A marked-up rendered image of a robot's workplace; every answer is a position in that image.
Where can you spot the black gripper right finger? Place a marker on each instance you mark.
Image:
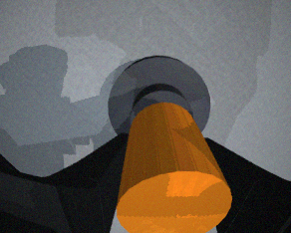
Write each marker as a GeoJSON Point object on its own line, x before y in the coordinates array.
{"type": "Point", "coordinates": [261, 201]}

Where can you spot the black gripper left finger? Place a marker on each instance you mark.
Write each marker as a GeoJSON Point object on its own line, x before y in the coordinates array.
{"type": "Point", "coordinates": [80, 198]}

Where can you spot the orange knob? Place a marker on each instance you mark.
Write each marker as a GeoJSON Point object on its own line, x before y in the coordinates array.
{"type": "Point", "coordinates": [171, 182]}

